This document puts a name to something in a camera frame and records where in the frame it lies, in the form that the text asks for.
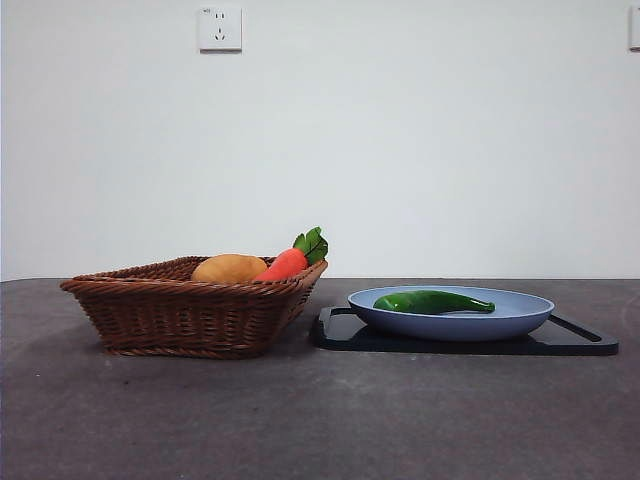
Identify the long green pepper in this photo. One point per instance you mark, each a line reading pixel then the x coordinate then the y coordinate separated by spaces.
pixel 429 302

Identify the orange carrot with green leaves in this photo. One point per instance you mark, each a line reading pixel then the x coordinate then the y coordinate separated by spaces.
pixel 287 264

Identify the yellow-brown potato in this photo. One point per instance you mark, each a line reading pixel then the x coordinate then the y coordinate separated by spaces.
pixel 227 268

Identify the brown woven wicker basket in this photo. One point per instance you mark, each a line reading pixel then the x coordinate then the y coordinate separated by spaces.
pixel 190 320

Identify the pale blue round plate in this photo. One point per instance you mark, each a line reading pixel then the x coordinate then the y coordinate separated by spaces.
pixel 450 328

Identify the black rectangular tray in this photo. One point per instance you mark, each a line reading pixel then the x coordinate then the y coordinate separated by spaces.
pixel 450 348

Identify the white wall socket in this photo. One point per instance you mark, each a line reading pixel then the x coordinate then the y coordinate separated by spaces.
pixel 221 28

